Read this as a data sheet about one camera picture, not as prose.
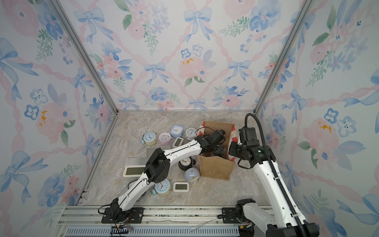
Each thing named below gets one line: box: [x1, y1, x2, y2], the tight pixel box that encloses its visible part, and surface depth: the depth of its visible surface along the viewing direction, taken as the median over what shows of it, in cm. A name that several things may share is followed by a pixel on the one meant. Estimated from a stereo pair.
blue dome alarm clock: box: [184, 166, 201, 185], surface depth 83 cm
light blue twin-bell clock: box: [151, 178, 172, 197], surface depth 80 cm
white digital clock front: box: [172, 181, 190, 193], surface depth 83 cm
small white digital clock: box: [172, 137, 185, 149], surface depth 102 cm
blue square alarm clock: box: [169, 124, 185, 138], surface depth 106 cm
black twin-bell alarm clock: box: [178, 156, 196, 171], surface depth 90 cm
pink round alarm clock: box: [158, 132, 172, 146], surface depth 102 cm
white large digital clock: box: [122, 164, 147, 178], surface depth 86 cm
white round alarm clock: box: [185, 127, 197, 141], surface depth 105 cm
